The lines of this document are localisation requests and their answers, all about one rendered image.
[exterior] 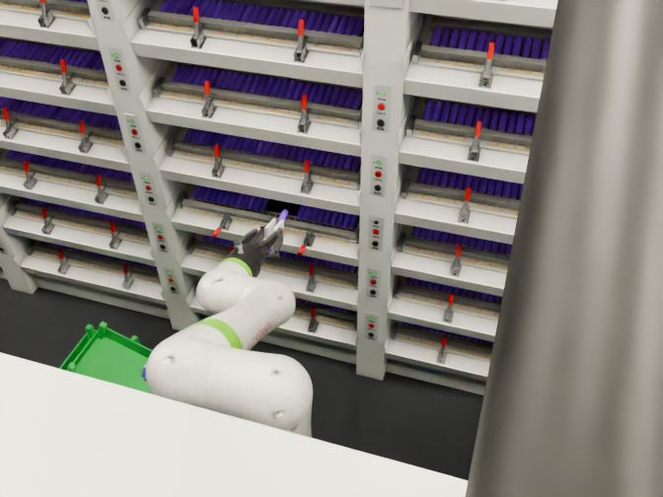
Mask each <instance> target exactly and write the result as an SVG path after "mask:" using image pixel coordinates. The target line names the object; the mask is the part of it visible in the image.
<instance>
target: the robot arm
mask: <svg viewBox="0 0 663 497"><path fill-rule="evenodd" d="M275 224H276V218H273V219H272V220H271V221H270V222H269V224H268V225H265V226H260V230H258V229H252V230H251V231H249V232H248V233H247V234H245V235H244V236H243V237H241V238H240V239H238V240H236V241H234V249H233V250H232V251H230V253H229V254H228V255H227V256H226V257H225V258H224V259H223V260H222V261H221V262H220V263H219V265H218V266H217V267H215V268H214V269H212V270H210V271H208V272H207V273H205V274H204V275H203V276H202V277H201V279H200V280H199V282H198V284H197V288H196V296H197V300H198V303H199V304H200V305H201V306H202V307H203V308H204V309H205V310H206V311H207V312H209V313H211V314H212V315H214V316H212V317H209V318H207V319H203V320H201V321H199V322H196V323H194V324H192V325H190V326H188V327H186V328H184V329H183V330H181V331H179V332H177V333H175V334H174V335H172V336H170V337H168V338H167V339H165V340H164V341H162V342H161V343H159V344H158V345H157V346H156V347H155V348H154V350H153V351H152V353H151V354H150V356H149V358H148V361H147V364H146V373H145V374H146V381H147V385H148V387H149V389H150V391H151V393H153V394H154V395H157V396H161V397H165V398H168V399H172V400H176V401H179V402H183V403H187V404H190V405H194V406H197V407H201V408H205V409H208V410H212V411H216V412H219V413H223V414H227V415H230V416H234V417H238V418H241V419H245V420H249V421H252V422H256V423H258V424H262V425H266V426H269V427H273V428H277V429H280V430H284V431H288V432H291V433H295V434H299V435H302V436H306V437H309V438H312V430H311V416H312V402H313V385H312V381H311V378H310V376H309V374H308V372H307V371H306V369H305V368H304V367H303V366H302V365H301V364H300V363H299V362H297V361H296V360H295V359H293V358H291V357H288V356H285V355H280V354H270V353H261V352H255V351H250V350H251V349H252V348H253V347H254V346H255V345H256V344H257V343H258V342H259V341H260V340H261V339H262V338H264V337H265V336H266V335H267V334H268V333H270V332H271V331H272V330H273V329H275V328H277V327H279V326H281V325H283V324H285V323H286V322H288V321H289V320H290V318H291V317H292V315H293V313H294V311H295V304H296V303H295V297H294V294H293V292H292V291H291V289H290V288H289V287H288V286H287V285H285V284H284V283H282V282H279V281H275V280H267V279H260V278H257V277H258V275H259V273H260V267H261V266H262V264H263V263H264V261H265V260H267V259H269V257H270V256H274V258H275V259H279V251H280V249H281V247H282V244H283V234H282V230H283V229H284V220H283V219H282V220H281V221H280V222H279V223H278V224H277V225H276V226H275ZM271 232H272V234H271ZM270 234H271V235H270ZM269 235H270V236H269ZM268 236H269V237H268ZM267 237H268V238H267ZM263 238H267V239H266V240H265V241H262V240H263ZM273 245H274V248H272V250H271V251H268V250H269V249H270V248H271V247H272V246H273Z"/></svg>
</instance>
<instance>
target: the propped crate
mask: <svg viewBox="0 0 663 497"><path fill-rule="evenodd" d="M152 351H153V350H151V349H149V348H147V347H145V346H143V345H141V344H139V343H137V342H135V341H133V340H131V339H129V338H127V337H125V336H123V335H121V334H119V333H117V332H115V331H113V330H111V329H109V328H107V323H105V322H103V321H102V322H101V323H100V325H99V329H98V330H97V331H96V333H95V334H94V335H93V337H92V338H91V339H90V341H89V342H88V343H87V345H86V346H85V347H84V349H83V350H82V351H81V353H80V354H79V355H78V357H77V358H76V359H75V361H74V362H73V363H70V364H69V365H68V367H67V371H68V372H72V373H76V374H79V375H83V376H86V377H90V378H94V379H97V380H101V381H105V382H108V383H112V384H116V385H119V386H123V387H127V388H130V389H134V390H138V391H144V392H147V393H151V391H150V389H149V387H148V385H147V382H145V381H144V379H145V378H142V377H141V374H142V371H143V368H144V365H145V364H146V363H147V361H148V358H149V356H150V354H151V353H152ZM151 394H153V393H151Z"/></svg>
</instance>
